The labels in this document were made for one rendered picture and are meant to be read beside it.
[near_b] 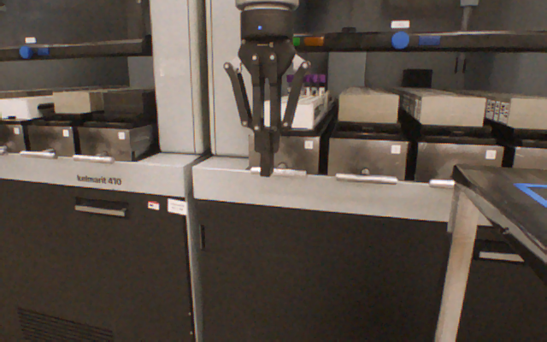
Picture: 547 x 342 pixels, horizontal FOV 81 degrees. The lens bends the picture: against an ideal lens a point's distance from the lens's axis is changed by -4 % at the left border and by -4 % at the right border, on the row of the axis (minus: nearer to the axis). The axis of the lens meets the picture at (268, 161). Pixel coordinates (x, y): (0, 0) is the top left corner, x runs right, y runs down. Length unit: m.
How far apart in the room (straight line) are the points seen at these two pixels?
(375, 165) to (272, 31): 0.30
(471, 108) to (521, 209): 0.42
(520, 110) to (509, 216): 0.46
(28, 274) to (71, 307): 0.15
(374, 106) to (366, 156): 0.11
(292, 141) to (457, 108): 0.31
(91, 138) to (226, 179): 0.33
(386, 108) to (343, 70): 0.63
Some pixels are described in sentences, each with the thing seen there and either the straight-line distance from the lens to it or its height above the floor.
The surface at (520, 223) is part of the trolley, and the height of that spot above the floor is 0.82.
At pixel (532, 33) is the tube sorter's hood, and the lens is 0.73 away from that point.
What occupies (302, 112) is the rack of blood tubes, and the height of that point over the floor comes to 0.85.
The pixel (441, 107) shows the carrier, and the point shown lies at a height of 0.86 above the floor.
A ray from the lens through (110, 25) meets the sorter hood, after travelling 0.88.
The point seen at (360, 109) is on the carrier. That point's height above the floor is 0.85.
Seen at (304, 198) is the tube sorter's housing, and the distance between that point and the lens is 0.65.
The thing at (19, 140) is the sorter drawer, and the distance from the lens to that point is 1.00.
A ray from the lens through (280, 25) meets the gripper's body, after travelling 0.47.
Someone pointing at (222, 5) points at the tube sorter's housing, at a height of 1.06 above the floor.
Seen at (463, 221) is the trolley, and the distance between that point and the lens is 0.43.
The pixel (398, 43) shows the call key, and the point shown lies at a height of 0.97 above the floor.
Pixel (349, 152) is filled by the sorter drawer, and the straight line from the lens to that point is 0.62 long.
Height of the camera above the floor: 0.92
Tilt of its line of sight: 14 degrees down
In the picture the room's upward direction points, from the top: straight up
